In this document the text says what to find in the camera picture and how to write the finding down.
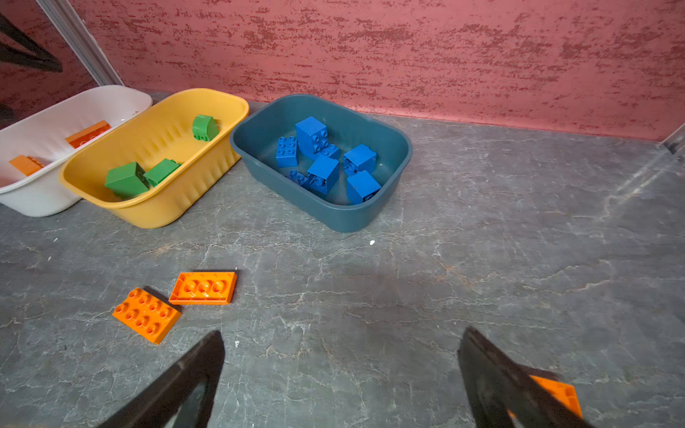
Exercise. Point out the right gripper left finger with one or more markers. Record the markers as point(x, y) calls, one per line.
point(184, 393)

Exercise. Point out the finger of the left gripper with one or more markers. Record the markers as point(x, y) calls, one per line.
point(42, 60)
point(33, 52)

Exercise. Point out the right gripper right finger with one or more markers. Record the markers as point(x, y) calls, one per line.
point(501, 393)

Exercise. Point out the large orange lego plate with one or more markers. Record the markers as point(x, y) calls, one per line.
point(146, 315)

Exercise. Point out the orange lego brick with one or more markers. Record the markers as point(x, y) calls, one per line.
point(562, 392)
point(84, 136)
point(204, 288)
point(27, 165)

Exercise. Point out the green hollow lego brick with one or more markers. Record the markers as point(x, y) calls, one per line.
point(204, 128)

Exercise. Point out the blue long lego brick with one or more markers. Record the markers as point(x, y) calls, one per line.
point(298, 178)

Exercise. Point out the white plastic bin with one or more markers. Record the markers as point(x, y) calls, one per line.
point(42, 136)

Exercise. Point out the yellow plastic bin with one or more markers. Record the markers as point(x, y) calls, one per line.
point(189, 130)

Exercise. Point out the teal plastic bin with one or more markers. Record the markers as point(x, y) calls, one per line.
point(256, 140)

